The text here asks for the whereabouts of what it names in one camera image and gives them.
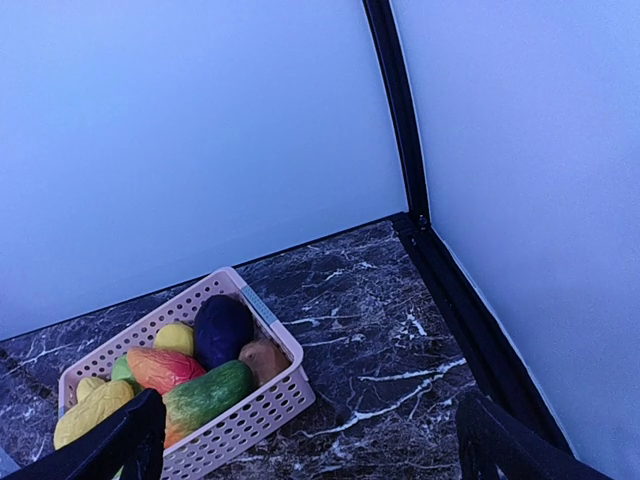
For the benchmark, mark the pink perforated plastic basket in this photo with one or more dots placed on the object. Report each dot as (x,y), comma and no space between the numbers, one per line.
(239,428)

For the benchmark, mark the red orange toy mango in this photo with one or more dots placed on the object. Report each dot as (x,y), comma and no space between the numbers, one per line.
(162,369)

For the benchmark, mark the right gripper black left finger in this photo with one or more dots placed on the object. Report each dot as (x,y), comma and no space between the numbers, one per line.
(128,444)

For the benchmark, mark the dark purple toy fruit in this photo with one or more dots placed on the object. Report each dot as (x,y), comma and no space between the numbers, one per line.
(222,327)

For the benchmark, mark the black right corner frame post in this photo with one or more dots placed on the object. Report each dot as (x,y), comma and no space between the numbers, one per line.
(386,40)

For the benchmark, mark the brown toy potato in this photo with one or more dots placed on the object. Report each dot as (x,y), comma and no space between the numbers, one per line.
(264,359)

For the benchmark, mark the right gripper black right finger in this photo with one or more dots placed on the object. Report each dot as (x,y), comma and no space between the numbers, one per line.
(493,444)

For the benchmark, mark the green toy lime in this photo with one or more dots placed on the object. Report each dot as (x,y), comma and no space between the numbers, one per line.
(122,372)

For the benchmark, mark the large yellow toy fruit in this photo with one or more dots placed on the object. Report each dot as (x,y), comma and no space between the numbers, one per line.
(92,410)

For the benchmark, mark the yellow toy banana piece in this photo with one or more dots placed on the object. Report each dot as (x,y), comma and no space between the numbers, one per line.
(88,385)

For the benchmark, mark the small yellow toy lemon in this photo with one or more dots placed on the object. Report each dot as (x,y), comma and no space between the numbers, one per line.
(176,337)

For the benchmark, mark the green orange toy mango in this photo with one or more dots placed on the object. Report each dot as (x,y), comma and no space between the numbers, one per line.
(195,403)

